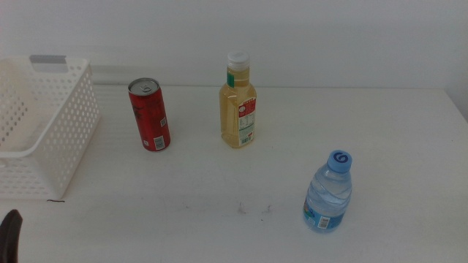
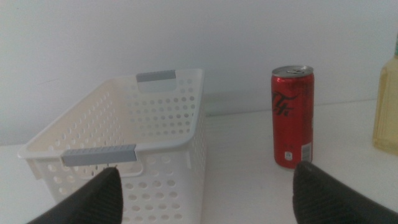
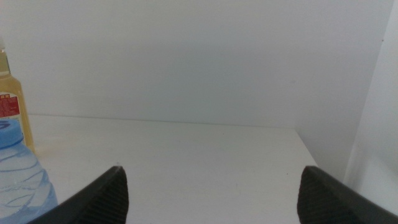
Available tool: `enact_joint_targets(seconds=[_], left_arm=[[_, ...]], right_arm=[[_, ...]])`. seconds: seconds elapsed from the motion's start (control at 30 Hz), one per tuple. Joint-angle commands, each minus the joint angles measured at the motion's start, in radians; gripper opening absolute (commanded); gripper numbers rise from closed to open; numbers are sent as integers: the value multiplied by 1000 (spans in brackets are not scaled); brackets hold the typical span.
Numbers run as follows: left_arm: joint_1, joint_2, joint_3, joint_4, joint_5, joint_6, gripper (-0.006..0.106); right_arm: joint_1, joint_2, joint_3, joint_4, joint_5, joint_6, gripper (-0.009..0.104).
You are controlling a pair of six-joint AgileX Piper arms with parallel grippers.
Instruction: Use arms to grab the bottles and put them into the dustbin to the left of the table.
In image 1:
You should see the red drink can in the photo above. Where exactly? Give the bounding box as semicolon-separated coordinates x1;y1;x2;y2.
127;77;172;153

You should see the yellow tea bottle white cap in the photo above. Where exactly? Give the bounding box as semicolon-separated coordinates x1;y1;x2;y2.
219;50;257;149

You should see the small water bottle blue cap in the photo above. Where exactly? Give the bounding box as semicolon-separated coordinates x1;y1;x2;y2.
302;149;353;234

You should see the white perforated plastic basket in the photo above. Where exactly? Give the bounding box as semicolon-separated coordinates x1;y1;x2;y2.
0;54;101;201

